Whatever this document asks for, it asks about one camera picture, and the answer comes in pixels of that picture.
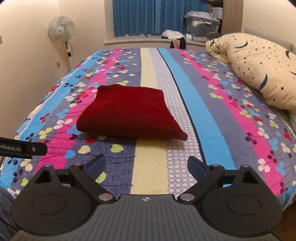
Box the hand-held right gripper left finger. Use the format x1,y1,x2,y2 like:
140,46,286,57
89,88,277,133
32,154,116,204

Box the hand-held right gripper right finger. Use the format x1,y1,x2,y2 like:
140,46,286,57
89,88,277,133
178,156,258,204

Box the red knit sweater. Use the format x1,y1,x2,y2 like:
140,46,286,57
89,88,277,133
76,84,188,141

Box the pile of light clothes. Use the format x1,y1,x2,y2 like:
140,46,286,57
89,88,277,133
161,30,184,39

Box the striped floral blanket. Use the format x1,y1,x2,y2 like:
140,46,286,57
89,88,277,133
0,47,296,209

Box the person's jeans leg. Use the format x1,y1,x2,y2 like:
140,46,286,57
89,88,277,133
0,186,18,241

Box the cream star print pillow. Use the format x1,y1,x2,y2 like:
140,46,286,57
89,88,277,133
205,33,296,110

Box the white standing fan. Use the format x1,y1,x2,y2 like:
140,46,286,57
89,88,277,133
47,15,76,71

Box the white window sill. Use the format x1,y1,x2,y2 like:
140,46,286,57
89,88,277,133
104,35,207,49

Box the clear plastic storage box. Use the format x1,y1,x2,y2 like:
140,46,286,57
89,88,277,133
184,11,221,40

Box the wooden wardrobe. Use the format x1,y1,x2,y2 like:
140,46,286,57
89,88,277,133
222,0,244,37

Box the white lidded container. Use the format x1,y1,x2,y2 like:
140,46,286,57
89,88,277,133
211,7,224,19

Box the blue curtain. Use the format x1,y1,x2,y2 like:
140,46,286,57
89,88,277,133
112,0,210,37

